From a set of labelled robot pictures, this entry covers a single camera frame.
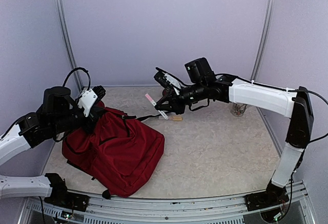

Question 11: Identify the aluminium frame post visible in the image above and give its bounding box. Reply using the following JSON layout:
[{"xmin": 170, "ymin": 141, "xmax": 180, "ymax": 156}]
[
  {"xmin": 251, "ymin": 0, "xmax": 275, "ymax": 80},
  {"xmin": 50, "ymin": 0, "xmax": 83, "ymax": 88}
]

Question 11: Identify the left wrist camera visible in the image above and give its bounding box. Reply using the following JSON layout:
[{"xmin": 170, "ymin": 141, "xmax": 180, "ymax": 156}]
[{"xmin": 63, "ymin": 67, "xmax": 106, "ymax": 117}]

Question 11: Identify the red student backpack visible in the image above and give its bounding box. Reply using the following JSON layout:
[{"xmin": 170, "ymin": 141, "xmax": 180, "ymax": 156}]
[{"xmin": 62, "ymin": 101, "xmax": 165, "ymax": 199}]

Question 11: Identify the beige highlighter pen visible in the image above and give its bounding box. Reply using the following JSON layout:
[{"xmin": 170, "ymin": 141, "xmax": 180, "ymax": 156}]
[{"xmin": 158, "ymin": 115, "xmax": 183, "ymax": 121}]

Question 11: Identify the left aluminium frame post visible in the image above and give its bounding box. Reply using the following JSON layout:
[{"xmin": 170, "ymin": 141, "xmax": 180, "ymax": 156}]
[{"xmin": 50, "ymin": 0, "xmax": 83, "ymax": 88}]

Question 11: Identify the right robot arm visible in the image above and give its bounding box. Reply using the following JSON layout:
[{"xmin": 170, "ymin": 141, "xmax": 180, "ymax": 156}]
[{"xmin": 154, "ymin": 57, "xmax": 314, "ymax": 206}]

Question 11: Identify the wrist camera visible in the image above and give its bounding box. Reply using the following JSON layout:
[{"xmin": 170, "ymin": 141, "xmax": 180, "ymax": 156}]
[
  {"xmin": 154, "ymin": 67, "xmax": 181, "ymax": 95},
  {"xmin": 63, "ymin": 67, "xmax": 106, "ymax": 117}
]

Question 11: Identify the pink capped white pen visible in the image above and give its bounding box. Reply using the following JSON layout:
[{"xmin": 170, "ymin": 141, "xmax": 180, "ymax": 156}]
[{"xmin": 145, "ymin": 93, "xmax": 170, "ymax": 121}]

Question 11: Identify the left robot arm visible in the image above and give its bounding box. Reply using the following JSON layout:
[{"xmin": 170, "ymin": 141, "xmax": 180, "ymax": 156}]
[{"xmin": 1, "ymin": 86, "xmax": 106, "ymax": 206}]

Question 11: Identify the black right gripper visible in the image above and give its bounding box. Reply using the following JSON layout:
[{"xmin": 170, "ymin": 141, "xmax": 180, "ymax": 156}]
[{"xmin": 154, "ymin": 81, "xmax": 206, "ymax": 115}]

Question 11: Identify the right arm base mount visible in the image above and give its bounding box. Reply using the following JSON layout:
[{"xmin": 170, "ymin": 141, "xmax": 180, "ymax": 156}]
[{"xmin": 244, "ymin": 180, "xmax": 290, "ymax": 211}]

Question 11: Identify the aluminium front rail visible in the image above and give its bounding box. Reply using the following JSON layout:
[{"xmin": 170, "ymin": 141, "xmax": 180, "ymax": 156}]
[{"xmin": 17, "ymin": 180, "xmax": 318, "ymax": 224}]

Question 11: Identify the right aluminium frame post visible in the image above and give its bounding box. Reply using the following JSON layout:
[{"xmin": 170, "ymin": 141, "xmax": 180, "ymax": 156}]
[{"xmin": 251, "ymin": 0, "xmax": 275, "ymax": 80}]

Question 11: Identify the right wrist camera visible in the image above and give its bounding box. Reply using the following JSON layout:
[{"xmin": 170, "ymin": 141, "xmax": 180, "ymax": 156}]
[{"xmin": 154, "ymin": 67, "xmax": 181, "ymax": 95}]

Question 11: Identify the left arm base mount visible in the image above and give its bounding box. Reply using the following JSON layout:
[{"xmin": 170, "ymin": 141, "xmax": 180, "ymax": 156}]
[{"xmin": 44, "ymin": 173, "xmax": 90, "ymax": 212}]

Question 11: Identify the white ceramic mug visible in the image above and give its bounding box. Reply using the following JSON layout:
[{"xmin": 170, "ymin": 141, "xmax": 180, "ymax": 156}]
[{"xmin": 231, "ymin": 103, "xmax": 248, "ymax": 117}]

